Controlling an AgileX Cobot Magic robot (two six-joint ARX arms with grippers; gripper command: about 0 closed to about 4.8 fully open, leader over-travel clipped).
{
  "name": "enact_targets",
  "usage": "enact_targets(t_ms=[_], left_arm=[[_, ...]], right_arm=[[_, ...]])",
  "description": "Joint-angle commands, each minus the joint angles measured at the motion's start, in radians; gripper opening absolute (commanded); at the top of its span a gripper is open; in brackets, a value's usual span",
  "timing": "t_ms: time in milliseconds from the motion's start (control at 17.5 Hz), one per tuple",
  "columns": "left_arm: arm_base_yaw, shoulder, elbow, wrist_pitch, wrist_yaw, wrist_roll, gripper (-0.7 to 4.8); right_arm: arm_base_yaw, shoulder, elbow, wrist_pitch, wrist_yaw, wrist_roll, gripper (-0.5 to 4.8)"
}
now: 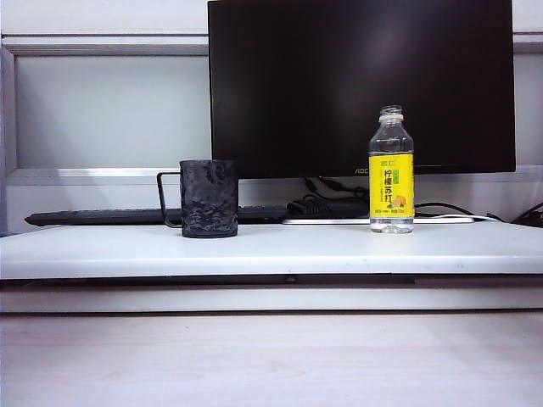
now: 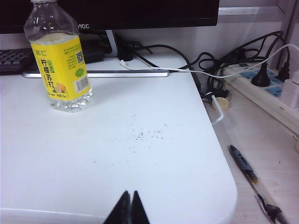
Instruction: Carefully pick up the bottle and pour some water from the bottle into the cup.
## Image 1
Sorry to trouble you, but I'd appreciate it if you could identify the black textured cup with handle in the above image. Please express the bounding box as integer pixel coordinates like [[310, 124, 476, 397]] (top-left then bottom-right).
[[156, 159, 240, 239]]

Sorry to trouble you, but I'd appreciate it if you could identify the wide aluminium partition ledge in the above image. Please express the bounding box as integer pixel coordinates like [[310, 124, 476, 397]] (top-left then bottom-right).
[[6, 164, 543, 187]]

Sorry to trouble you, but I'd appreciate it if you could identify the black computer keyboard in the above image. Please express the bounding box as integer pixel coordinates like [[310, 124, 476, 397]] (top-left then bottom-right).
[[24, 204, 294, 226]]

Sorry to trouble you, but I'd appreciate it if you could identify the black monitor cable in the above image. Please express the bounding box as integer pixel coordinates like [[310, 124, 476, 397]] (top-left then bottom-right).
[[304, 176, 370, 200]]

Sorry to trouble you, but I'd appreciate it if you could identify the black cable bundle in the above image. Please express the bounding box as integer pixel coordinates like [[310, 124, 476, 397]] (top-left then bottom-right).
[[487, 202, 543, 228]]

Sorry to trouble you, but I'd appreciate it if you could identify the thin aluminium partition rail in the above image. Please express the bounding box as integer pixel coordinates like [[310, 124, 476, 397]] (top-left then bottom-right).
[[0, 33, 543, 56]]

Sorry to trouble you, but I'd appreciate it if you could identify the black power adapter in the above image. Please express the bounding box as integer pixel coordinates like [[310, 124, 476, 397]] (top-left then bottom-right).
[[287, 194, 370, 219]]

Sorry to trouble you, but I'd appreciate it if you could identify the white raised desk board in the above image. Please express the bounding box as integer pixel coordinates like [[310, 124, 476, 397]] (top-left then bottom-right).
[[0, 220, 543, 314]]

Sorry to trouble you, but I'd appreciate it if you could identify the white cable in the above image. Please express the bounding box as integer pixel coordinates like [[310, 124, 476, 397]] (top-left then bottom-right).
[[423, 213, 497, 222]]

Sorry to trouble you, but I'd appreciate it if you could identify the silver white monitor stand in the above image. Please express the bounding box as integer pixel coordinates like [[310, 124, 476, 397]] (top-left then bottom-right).
[[282, 215, 476, 226]]

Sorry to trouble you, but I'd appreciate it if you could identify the black AOC computer monitor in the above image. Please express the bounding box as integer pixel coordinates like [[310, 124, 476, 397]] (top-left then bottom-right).
[[207, 0, 518, 179]]

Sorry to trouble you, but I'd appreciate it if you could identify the clear bottle with yellow label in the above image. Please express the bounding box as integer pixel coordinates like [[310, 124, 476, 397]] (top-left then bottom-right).
[[367, 105, 416, 235]]

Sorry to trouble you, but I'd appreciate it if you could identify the long black curved cable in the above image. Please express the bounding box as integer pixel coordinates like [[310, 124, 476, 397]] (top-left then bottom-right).
[[413, 202, 507, 223]]

